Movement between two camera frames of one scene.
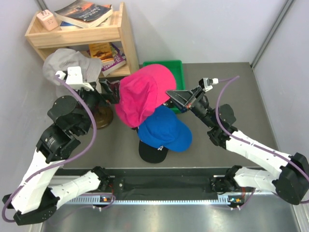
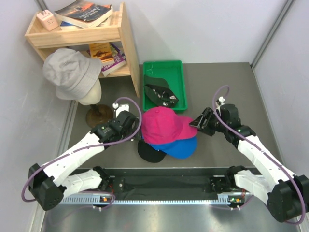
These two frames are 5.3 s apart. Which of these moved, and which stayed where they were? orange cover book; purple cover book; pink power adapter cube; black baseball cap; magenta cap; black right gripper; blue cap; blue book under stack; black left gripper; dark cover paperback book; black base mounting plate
Moved: magenta cap; blue cap; black left gripper; black right gripper
Stayed: orange cover book; purple cover book; pink power adapter cube; black baseball cap; dark cover paperback book; black base mounting plate; blue book under stack
